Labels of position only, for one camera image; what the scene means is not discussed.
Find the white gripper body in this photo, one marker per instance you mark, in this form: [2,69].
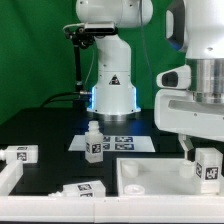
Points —
[176,111]

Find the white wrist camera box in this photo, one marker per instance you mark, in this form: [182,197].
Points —
[177,78]

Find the white sheet with markers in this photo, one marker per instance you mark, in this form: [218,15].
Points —
[117,143]

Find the white U-shaped fence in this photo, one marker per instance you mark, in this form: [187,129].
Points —
[119,209]

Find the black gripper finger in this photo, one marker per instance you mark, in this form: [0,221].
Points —
[186,145]

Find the black camera on stand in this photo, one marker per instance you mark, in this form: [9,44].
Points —
[78,33]

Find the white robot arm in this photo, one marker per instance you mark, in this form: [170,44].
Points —
[195,27]

